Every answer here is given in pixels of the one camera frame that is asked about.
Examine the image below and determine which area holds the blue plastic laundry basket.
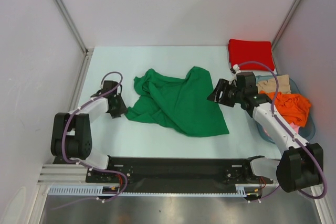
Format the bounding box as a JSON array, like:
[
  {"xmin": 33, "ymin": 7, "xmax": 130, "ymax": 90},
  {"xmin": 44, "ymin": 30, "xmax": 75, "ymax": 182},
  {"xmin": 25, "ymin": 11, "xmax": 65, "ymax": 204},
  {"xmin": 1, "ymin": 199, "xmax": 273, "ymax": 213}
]
[{"xmin": 256, "ymin": 76, "xmax": 316, "ymax": 144}]

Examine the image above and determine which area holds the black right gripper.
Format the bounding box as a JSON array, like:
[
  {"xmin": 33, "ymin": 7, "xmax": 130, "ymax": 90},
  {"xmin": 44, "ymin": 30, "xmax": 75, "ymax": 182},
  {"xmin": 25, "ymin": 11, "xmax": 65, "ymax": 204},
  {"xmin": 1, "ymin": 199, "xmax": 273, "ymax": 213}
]
[{"xmin": 206, "ymin": 79, "xmax": 244, "ymax": 108}]

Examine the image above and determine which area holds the folded red t-shirt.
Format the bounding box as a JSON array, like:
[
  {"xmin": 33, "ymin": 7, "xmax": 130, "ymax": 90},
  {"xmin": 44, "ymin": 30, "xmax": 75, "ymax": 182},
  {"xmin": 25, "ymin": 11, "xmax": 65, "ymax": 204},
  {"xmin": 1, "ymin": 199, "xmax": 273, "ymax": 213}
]
[{"xmin": 228, "ymin": 39, "xmax": 275, "ymax": 71}]

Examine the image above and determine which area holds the green t-shirt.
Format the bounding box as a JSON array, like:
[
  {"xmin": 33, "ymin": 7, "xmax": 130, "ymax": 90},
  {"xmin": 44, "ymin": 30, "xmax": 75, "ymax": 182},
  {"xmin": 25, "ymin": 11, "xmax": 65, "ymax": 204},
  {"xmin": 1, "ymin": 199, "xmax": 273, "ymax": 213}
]
[{"xmin": 125, "ymin": 67, "xmax": 229, "ymax": 137}]

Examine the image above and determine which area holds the aluminium frame post left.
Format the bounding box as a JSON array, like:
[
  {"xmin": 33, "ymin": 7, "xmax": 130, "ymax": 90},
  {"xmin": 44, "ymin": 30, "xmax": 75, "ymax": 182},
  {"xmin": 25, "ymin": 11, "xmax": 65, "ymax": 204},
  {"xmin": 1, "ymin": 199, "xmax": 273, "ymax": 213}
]
[{"xmin": 39, "ymin": 0, "xmax": 89, "ymax": 54}]

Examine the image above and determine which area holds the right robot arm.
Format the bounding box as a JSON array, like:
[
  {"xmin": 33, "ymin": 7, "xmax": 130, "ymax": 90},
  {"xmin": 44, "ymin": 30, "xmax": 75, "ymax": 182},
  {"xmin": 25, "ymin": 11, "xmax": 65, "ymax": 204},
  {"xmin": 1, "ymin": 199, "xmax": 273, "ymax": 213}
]
[{"xmin": 207, "ymin": 72, "xmax": 327, "ymax": 193}]

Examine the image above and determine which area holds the aluminium front rail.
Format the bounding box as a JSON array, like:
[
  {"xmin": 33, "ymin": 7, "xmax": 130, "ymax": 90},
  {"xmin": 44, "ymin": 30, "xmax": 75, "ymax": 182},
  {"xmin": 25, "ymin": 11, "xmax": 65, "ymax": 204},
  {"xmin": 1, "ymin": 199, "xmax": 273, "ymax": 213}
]
[{"xmin": 37, "ymin": 164, "xmax": 87, "ymax": 185}]

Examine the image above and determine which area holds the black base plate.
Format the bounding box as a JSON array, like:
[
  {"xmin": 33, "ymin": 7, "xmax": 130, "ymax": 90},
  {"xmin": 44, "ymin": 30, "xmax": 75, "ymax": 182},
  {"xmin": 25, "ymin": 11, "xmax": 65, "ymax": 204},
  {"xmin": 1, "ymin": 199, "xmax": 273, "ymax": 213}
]
[{"xmin": 52, "ymin": 156, "xmax": 279, "ymax": 195}]

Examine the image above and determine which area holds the orange t-shirt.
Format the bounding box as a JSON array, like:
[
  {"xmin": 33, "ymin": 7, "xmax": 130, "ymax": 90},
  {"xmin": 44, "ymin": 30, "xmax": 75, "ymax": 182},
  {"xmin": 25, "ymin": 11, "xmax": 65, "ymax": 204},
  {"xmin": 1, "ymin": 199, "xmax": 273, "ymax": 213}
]
[{"xmin": 259, "ymin": 91, "xmax": 311, "ymax": 127}]

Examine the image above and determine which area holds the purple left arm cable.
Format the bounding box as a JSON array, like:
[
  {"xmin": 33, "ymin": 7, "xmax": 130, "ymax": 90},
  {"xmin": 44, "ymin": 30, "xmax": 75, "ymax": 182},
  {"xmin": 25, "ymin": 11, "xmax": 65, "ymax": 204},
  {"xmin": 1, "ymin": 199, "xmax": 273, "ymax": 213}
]
[{"xmin": 51, "ymin": 71, "xmax": 129, "ymax": 210}]

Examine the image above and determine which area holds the beige t-shirt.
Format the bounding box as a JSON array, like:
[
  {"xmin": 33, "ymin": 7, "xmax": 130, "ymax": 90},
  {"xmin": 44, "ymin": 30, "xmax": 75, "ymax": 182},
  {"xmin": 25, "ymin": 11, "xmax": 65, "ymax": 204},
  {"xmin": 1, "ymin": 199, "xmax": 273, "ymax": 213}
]
[{"xmin": 256, "ymin": 74, "xmax": 291, "ymax": 94}]

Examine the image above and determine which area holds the aluminium frame post right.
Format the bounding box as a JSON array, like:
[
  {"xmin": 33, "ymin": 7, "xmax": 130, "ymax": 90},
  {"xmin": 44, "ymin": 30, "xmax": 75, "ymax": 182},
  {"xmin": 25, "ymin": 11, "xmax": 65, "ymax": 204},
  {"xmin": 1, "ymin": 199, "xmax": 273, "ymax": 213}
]
[{"xmin": 271, "ymin": 0, "xmax": 318, "ymax": 49}]

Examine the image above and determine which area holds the white slotted cable duct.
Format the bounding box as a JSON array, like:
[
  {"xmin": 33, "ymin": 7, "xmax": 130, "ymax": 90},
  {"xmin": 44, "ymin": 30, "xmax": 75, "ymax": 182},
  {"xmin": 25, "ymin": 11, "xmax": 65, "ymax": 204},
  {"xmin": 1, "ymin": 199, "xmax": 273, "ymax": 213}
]
[{"xmin": 48, "ymin": 184, "xmax": 266, "ymax": 198}]

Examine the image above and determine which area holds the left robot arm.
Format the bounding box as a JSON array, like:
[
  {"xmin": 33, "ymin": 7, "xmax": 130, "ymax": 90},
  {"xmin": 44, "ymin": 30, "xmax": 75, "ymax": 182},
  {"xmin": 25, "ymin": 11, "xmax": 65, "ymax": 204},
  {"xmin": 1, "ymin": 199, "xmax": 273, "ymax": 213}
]
[{"xmin": 50, "ymin": 80, "xmax": 127, "ymax": 182}]

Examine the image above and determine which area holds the aluminium frame post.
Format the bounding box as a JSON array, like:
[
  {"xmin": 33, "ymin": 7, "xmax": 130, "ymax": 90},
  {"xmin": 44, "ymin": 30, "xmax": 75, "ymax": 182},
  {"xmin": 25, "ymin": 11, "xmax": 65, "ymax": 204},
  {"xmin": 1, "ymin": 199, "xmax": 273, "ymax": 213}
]
[
  {"xmin": 39, "ymin": 0, "xmax": 89, "ymax": 54},
  {"xmin": 271, "ymin": 0, "xmax": 318, "ymax": 49}
]

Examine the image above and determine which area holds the pink t-shirt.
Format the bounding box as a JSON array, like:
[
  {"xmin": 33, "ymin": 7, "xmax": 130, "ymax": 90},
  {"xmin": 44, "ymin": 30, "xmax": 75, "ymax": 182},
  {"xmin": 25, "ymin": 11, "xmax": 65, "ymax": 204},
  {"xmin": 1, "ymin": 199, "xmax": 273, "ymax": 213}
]
[{"xmin": 289, "ymin": 123, "xmax": 300, "ymax": 134}]

